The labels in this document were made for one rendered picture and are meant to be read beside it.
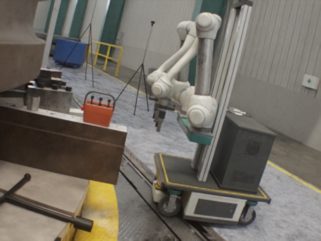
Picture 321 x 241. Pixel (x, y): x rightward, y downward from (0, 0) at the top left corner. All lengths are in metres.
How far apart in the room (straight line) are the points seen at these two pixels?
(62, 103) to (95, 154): 1.08
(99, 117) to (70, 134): 0.22
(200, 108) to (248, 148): 0.63
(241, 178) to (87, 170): 1.18
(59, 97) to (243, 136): 1.69
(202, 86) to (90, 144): 0.80
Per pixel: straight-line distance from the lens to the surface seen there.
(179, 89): 2.81
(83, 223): 1.58
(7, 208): 1.69
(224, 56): 2.62
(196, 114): 1.98
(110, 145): 2.02
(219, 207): 2.48
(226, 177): 2.46
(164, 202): 2.47
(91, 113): 1.98
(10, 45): 1.73
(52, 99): 2.99
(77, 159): 2.07
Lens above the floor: 1.21
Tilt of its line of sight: 13 degrees down
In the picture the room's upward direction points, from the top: 14 degrees clockwise
